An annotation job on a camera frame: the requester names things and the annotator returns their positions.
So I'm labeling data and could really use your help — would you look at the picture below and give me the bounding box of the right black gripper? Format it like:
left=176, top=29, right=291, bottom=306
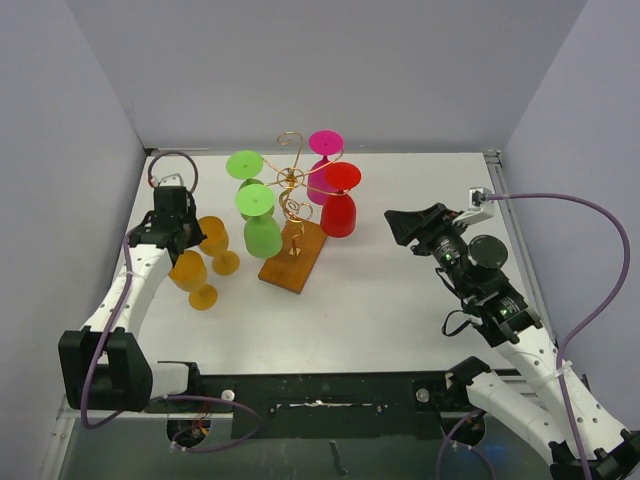
left=386, top=202, right=476, bottom=299

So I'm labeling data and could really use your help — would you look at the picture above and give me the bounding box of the orange wine glass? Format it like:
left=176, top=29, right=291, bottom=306
left=198, top=216, right=240, bottom=276
left=169, top=250, right=218, bottom=311

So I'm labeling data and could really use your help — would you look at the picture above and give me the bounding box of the orange wine glass front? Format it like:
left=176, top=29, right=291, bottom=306
left=169, top=250, right=218, bottom=311

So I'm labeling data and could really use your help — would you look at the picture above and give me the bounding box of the red wine glass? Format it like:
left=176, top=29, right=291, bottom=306
left=320, top=162, right=362, bottom=238

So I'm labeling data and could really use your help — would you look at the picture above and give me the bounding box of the green wine glass front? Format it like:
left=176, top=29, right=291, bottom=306
left=235, top=183, right=283, bottom=259

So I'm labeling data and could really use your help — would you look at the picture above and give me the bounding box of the green wine glass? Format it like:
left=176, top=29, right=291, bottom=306
left=226, top=150, right=264, bottom=190
left=235, top=183, right=283, bottom=259

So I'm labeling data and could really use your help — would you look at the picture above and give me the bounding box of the magenta wine glass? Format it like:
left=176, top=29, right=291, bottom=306
left=307, top=130, right=344, bottom=205

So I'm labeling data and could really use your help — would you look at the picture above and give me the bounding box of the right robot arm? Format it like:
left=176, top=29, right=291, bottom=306
left=384, top=203, right=639, bottom=479

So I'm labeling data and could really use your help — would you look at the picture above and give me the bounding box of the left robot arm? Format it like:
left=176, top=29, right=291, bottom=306
left=58, top=175, right=206, bottom=414

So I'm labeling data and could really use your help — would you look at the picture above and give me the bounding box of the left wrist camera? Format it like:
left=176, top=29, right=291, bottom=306
left=147, top=173, right=184, bottom=188

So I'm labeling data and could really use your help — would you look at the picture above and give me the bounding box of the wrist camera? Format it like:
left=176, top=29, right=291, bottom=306
left=453, top=187, right=495, bottom=228
left=147, top=173, right=184, bottom=188

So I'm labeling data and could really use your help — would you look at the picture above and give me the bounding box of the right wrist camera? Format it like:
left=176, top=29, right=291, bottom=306
left=453, top=187, right=495, bottom=228

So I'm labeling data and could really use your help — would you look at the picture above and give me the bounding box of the gold wire wine glass rack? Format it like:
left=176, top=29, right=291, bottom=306
left=258, top=130, right=344, bottom=294

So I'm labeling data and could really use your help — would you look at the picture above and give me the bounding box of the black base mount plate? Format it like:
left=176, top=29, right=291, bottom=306
left=158, top=371, right=472, bottom=440

